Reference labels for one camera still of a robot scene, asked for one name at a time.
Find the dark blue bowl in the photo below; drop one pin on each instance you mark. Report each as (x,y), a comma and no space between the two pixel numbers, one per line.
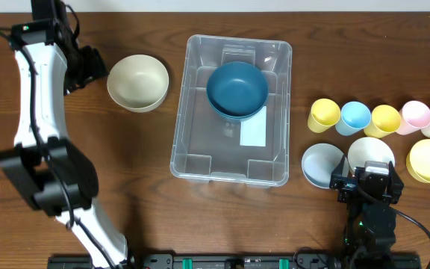
(237,109)
(237,80)

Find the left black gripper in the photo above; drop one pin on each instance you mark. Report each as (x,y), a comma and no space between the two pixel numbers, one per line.
(89,65)

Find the white label in container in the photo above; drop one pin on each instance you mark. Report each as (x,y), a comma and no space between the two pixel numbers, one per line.
(253,131)

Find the clear plastic storage container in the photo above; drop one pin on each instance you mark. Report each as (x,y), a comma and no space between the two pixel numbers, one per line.
(206,146)

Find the light blue small bowl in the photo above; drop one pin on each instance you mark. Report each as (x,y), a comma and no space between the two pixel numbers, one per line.
(318,162)

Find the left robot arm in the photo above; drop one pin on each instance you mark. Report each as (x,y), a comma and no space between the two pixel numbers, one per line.
(50,173)

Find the beige bowl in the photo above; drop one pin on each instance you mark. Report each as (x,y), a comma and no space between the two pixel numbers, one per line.
(138,83)

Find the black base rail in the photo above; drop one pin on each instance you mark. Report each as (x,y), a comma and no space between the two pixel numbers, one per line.
(300,260)

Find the pink cup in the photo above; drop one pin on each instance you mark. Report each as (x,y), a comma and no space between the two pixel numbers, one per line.
(415,115)

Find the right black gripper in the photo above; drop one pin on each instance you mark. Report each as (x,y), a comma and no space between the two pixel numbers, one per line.
(344,182)

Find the white small bowl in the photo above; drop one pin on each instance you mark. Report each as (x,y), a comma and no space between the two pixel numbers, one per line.
(369,149)

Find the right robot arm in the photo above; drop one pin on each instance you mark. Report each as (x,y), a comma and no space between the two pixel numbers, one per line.
(369,230)

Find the yellow cup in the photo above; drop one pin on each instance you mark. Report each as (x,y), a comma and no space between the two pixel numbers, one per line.
(324,114)
(385,120)

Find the light blue cup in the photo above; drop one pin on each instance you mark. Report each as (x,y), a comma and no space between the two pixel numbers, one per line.
(355,116)

